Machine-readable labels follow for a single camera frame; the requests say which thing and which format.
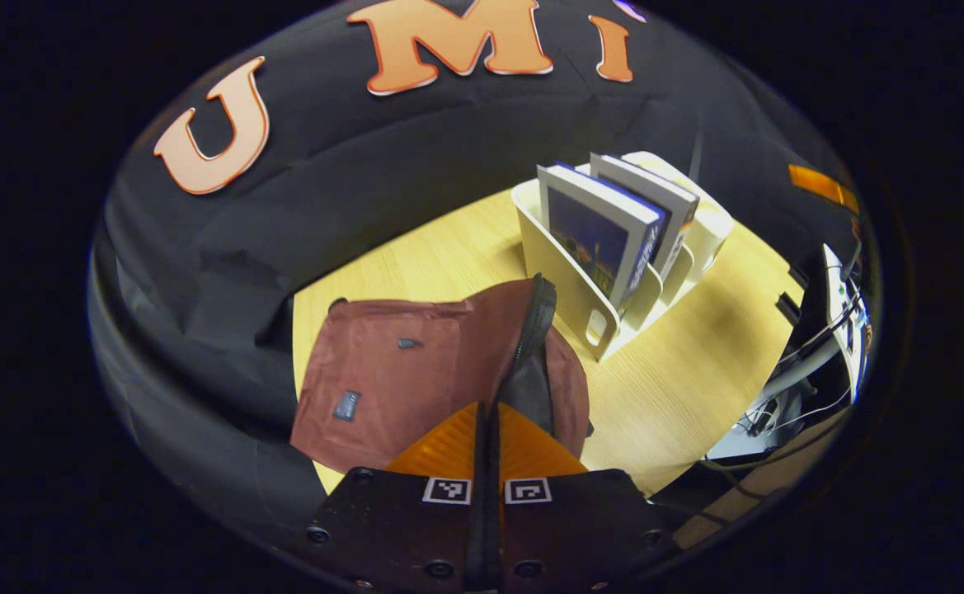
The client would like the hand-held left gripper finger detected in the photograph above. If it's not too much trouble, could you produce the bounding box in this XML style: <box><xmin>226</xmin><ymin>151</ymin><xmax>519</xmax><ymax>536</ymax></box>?
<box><xmin>488</xmin><ymin>402</ymin><xmax>674</xmax><ymax>592</ymax></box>
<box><xmin>299</xmin><ymin>401</ymin><xmax>490</xmax><ymax>592</ymax></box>

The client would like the maroon schoolbag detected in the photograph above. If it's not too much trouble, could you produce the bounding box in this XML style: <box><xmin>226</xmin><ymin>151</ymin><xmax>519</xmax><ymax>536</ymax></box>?
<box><xmin>289</xmin><ymin>274</ymin><xmax>592</xmax><ymax>477</ymax></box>

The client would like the grey portrait cover book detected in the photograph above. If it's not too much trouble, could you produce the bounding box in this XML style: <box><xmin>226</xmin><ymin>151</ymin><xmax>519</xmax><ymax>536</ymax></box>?
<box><xmin>589</xmin><ymin>153</ymin><xmax>701</xmax><ymax>280</ymax></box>

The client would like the blue cover book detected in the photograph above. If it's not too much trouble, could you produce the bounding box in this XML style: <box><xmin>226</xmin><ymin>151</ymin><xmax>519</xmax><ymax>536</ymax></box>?
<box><xmin>537</xmin><ymin>162</ymin><xmax>669</xmax><ymax>313</ymax></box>

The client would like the white bookshelf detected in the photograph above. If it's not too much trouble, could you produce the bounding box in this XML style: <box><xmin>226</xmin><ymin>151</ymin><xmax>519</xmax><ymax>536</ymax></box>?
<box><xmin>511</xmin><ymin>151</ymin><xmax>735</xmax><ymax>363</ymax></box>

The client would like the white electronics box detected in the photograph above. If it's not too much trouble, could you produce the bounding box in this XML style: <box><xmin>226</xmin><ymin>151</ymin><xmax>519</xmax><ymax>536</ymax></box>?
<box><xmin>820</xmin><ymin>243</ymin><xmax>870</xmax><ymax>405</ymax></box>

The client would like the white cable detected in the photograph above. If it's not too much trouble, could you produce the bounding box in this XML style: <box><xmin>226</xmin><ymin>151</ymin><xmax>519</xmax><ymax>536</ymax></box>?
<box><xmin>733</xmin><ymin>330</ymin><xmax>853</xmax><ymax>434</ymax></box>

